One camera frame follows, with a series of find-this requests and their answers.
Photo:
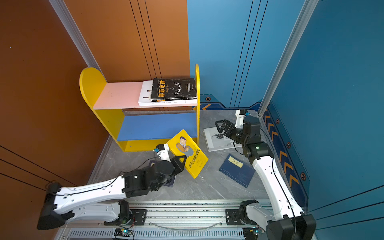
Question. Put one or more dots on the grey white photo book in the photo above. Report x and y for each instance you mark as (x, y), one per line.
(216, 141)

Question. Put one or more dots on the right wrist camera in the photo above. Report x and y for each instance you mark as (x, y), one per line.
(240, 115)

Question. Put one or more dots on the dark blue book right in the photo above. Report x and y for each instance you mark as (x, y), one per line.
(237, 170)

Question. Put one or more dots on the dark blue book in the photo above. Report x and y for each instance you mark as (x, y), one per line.
(170, 183)
(237, 170)

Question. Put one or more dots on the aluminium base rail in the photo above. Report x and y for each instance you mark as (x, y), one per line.
(197, 218)

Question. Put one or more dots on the left green circuit board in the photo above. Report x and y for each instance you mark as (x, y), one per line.
(123, 234)

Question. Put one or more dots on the right circuit board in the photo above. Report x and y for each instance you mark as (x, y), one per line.
(252, 233)

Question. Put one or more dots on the yellow cartoon cover book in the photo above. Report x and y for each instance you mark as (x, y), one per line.
(183, 145)

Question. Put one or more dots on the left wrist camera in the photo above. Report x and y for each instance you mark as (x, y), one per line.
(162, 151)

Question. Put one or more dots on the yellow pink blue bookshelf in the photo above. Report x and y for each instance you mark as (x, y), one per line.
(116, 105)

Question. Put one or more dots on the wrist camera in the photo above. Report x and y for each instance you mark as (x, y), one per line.
(162, 151)
(240, 115)

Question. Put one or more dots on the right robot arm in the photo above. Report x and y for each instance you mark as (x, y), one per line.
(287, 221)

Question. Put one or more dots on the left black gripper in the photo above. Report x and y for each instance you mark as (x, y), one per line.
(178, 166)

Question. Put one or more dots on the dark blue book left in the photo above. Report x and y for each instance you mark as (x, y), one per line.
(170, 183)

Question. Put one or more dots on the black book with orange title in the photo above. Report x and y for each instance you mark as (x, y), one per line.
(173, 90)

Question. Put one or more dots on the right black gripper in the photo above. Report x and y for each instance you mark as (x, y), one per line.
(227, 124)

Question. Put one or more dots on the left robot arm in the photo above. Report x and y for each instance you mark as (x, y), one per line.
(106, 200)

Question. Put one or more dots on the white book with brown bars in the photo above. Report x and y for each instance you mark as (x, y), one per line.
(146, 101)

